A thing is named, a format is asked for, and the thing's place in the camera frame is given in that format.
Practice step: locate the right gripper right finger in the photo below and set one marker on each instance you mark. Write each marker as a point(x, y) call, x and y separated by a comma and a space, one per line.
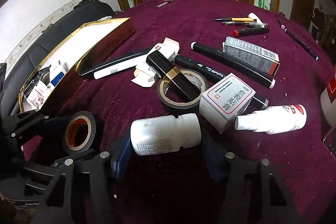
point(245, 191)

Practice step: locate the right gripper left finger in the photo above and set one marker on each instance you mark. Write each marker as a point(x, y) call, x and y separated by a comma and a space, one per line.
point(82, 191)

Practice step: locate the black tape roll red core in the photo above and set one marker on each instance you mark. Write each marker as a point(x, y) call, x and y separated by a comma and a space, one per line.
point(81, 133)

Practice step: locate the white pill bottle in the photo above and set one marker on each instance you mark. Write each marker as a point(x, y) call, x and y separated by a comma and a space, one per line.
point(153, 136)
point(39, 94)

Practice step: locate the blue white medicine box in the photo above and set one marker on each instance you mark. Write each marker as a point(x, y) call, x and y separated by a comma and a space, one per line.
point(57, 71)

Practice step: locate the white red-bordered plaster box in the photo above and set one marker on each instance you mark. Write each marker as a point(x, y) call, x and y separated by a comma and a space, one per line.
point(224, 101)

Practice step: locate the white grey marker pen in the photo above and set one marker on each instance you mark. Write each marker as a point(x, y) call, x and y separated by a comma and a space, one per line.
point(112, 69)

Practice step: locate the black gold perfume box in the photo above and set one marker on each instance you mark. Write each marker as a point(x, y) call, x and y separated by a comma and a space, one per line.
point(183, 87)

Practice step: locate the black leather sofa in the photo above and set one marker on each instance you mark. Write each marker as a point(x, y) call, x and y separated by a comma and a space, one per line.
point(84, 12)

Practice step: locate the gold-edged white storage box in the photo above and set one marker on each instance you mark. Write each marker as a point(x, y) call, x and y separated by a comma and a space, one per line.
point(89, 45)

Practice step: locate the smartphone showing face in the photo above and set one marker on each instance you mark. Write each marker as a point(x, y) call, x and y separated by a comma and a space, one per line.
point(329, 141)

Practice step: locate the large white jug red cap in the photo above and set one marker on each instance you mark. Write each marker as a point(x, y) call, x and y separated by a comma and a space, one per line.
point(328, 104)

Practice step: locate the black marker white caps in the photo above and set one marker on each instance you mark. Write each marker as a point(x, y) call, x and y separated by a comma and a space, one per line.
point(234, 63)

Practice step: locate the open white small carton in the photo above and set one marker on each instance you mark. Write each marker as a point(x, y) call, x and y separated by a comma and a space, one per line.
point(144, 75)

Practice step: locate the grey silver carton box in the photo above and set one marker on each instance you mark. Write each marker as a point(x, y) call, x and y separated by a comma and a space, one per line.
point(251, 54)

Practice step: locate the black art marker printed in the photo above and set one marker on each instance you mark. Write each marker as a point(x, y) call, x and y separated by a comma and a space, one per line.
point(214, 76)

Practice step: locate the long thin black pen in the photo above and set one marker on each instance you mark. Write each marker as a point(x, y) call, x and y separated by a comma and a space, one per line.
point(301, 43)

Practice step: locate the black marker red cap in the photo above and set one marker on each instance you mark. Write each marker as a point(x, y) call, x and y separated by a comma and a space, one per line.
point(250, 31)

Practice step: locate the grey clear pen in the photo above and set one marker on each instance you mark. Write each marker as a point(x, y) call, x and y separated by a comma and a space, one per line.
point(239, 23)

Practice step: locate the short black pink pen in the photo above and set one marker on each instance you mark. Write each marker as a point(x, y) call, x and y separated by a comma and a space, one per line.
point(280, 23)

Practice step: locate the white small tube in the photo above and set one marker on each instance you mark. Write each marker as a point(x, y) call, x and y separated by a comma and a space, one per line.
point(256, 19)

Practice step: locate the yellow black pen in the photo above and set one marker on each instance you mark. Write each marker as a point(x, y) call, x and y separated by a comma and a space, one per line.
point(235, 20)

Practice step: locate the person in dark clothes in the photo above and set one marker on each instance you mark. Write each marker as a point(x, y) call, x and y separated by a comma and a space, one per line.
point(317, 20)

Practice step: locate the small pen near thermos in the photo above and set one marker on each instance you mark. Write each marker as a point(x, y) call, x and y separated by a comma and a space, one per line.
point(163, 4)

